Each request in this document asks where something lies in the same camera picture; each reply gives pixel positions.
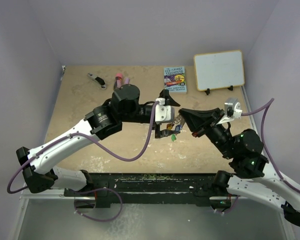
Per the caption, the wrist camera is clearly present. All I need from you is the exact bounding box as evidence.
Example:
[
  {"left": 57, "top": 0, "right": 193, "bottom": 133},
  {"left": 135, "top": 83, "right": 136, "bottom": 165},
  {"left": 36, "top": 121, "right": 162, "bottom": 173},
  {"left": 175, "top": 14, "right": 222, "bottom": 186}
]
[
  {"left": 217, "top": 97, "right": 243, "bottom": 125},
  {"left": 154, "top": 98, "right": 175, "bottom": 124}
]

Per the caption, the large keyring with small rings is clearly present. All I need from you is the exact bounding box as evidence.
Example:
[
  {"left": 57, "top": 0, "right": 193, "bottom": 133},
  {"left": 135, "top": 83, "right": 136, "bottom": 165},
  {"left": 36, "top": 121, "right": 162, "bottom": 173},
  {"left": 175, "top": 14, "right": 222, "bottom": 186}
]
[{"left": 174, "top": 114, "right": 186, "bottom": 128}]

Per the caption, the small whiteboard on stand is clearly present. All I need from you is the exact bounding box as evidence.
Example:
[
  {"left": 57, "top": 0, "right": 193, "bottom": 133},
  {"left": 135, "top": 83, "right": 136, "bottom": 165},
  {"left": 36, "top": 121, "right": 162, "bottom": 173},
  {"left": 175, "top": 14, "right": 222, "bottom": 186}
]
[{"left": 193, "top": 49, "right": 246, "bottom": 95}]

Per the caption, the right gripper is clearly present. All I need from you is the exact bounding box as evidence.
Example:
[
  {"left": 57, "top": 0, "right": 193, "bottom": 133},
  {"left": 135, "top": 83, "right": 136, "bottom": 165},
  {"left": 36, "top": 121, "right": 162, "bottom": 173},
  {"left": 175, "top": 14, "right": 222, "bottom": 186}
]
[{"left": 178, "top": 106, "right": 236, "bottom": 159}]

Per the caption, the blue key tag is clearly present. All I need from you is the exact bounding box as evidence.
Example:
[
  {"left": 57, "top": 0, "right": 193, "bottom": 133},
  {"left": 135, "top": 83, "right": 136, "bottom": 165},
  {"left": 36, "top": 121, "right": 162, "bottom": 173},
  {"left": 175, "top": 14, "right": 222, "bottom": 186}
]
[{"left": 174, "top": 124, "right": 182, "bottom": 132}]

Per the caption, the treehouse paperback book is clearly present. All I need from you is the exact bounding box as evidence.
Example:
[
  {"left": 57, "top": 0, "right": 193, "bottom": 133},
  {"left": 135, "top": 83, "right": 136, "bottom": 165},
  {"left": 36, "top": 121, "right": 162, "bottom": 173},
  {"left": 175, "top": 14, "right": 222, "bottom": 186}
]
[{"left": 163, "top": 66, "right": 187, "bottom": 93}]

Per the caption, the black base frame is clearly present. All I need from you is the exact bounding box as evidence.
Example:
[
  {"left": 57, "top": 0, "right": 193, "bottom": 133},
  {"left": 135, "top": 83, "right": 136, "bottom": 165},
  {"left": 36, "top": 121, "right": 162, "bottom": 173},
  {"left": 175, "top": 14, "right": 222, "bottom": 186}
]
[{"left": 49, "top": 171, "right": 241, "bottom": 210}]

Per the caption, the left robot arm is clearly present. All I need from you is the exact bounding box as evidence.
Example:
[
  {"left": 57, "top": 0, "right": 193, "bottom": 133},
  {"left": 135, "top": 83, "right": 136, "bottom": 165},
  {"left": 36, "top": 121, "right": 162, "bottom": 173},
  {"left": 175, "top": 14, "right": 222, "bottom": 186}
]
[{"left": 16, "top": 84, "right": 180, "bottom": 196}]

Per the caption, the green key tag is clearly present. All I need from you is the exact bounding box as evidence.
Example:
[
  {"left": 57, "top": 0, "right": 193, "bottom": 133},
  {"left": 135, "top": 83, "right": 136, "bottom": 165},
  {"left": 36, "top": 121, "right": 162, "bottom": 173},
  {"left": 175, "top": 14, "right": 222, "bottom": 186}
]
[{"left": 171, "top": 134, "right": 177, "bottom": 142}]

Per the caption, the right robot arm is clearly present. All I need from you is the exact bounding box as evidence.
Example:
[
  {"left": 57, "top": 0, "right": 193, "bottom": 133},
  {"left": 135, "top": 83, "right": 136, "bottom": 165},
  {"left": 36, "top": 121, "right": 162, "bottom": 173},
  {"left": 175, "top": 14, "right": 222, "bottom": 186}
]
[{"left": 179, "top": 108, "right": 300, "bottom": 227}]

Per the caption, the right aluminium rail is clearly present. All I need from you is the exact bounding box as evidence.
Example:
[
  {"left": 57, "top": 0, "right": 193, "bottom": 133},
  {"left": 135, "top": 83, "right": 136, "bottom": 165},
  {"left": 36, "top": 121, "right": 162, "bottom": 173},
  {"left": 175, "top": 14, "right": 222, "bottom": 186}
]
[{"left": 241, "top": 86, "right": 296, "bottom": 240}]

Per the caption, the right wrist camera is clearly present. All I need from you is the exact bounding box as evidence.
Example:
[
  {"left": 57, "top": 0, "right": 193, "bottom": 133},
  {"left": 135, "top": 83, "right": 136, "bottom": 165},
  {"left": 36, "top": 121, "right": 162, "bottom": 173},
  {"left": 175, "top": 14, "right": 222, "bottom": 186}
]
[{"left": 217, "top": 97, "right": 243, "bottom": 125}]

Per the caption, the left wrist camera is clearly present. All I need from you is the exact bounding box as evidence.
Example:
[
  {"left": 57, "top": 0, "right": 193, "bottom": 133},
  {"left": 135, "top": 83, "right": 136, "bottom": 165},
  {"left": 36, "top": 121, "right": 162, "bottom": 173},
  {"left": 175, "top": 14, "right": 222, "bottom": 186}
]
[{"left": 154, "top": 98, "right": 175, "bottom": 124}]

